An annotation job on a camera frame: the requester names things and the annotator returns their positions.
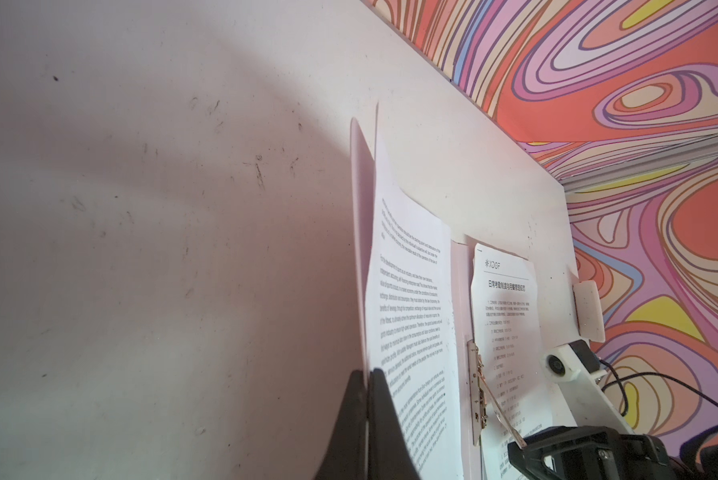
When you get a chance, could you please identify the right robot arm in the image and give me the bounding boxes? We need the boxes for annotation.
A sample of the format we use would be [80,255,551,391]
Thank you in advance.
[507,372,718,479]

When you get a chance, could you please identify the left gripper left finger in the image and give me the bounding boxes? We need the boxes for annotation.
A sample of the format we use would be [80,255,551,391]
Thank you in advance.
[314,370,367,480]

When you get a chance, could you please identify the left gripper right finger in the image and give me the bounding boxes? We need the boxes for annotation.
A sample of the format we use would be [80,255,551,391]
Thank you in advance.
[367,369,420,480]

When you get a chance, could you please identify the silver folder clip mechanism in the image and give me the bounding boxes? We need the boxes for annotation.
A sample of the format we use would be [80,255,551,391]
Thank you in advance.
[466,340,527,449]

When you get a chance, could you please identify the pink calculator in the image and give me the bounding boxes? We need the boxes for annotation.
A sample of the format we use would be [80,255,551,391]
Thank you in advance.
[573,280,606,343]

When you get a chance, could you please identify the printed paper sheet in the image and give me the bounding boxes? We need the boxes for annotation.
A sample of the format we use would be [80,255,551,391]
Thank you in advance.
[365,133,464,479]
[470,244,577,479]

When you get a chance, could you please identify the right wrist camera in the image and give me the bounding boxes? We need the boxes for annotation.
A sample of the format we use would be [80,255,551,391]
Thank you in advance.
[541,339,602,383]

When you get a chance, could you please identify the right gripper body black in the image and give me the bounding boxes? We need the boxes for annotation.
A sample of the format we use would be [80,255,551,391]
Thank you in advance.
[507,426,676,480]

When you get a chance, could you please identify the pink folder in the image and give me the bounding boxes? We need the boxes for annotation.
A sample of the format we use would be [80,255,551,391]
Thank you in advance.
[350,122,482,479]

